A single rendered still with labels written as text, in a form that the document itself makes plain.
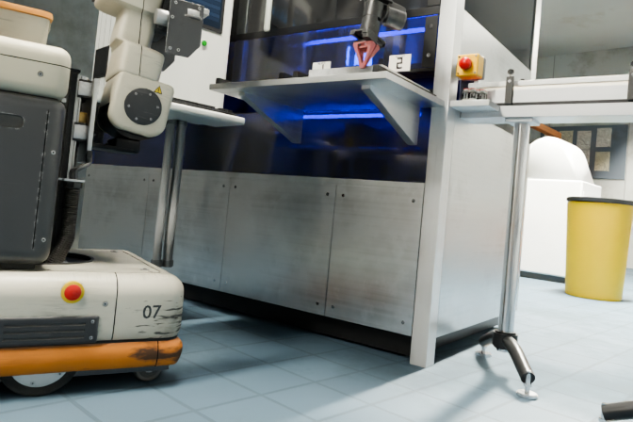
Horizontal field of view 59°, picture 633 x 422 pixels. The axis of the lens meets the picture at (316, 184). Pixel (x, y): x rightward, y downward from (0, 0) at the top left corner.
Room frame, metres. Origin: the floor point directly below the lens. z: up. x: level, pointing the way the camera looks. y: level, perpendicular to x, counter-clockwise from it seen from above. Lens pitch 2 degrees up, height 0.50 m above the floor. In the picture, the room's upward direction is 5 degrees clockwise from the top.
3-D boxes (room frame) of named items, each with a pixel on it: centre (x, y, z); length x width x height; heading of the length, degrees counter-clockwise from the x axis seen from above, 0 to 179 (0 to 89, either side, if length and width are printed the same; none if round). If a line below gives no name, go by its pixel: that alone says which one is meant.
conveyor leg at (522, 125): (1.85, -0.67, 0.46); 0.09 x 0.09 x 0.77; 54
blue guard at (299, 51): (2.43, 0.42, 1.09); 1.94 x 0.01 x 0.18; 54
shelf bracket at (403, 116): (1.75, -0.22, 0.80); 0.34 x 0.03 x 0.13; 144
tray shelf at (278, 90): (1.91, -0.02, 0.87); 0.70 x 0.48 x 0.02; 54
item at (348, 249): (2.83, 0.13, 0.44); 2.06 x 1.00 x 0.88; 54
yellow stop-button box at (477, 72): (1.82, -0.47, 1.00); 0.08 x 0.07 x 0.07; 144
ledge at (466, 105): (1.84, -0.51, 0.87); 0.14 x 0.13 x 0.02; 144
